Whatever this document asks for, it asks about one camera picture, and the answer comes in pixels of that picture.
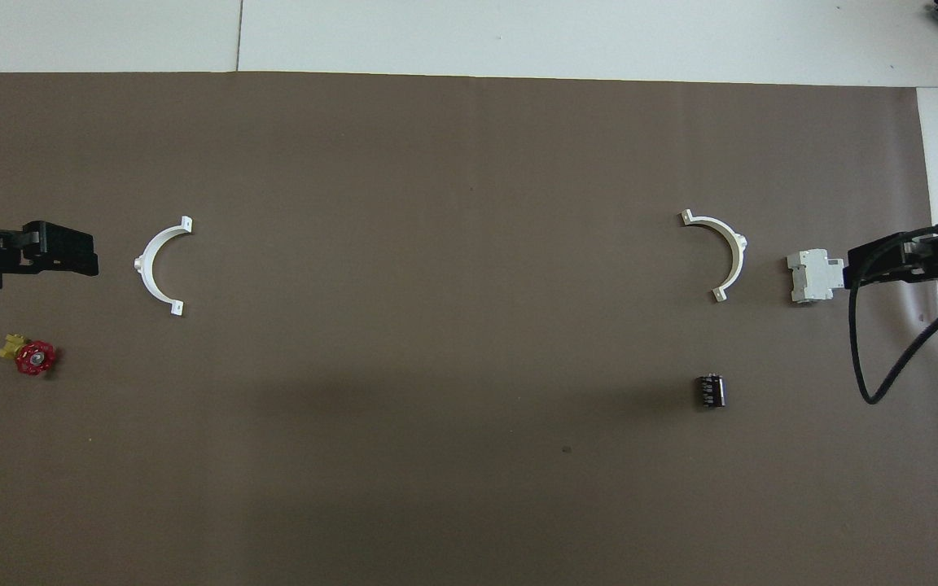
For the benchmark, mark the red handwheel brass valve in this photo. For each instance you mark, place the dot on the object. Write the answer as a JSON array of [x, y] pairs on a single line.
[[34, 358]]

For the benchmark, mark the white circuit breaker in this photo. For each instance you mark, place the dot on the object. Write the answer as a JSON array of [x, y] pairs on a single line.
[[813, 277]]

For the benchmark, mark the white half pipe clamp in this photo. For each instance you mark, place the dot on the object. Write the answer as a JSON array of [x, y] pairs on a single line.
[[150, 254], [733, 244]]

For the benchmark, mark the brown table mat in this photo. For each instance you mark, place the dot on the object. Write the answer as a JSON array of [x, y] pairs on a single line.
[[436, 407]]

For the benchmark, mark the black cylindrical capacitor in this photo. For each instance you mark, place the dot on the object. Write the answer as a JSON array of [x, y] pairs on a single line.
[[711, 391]]

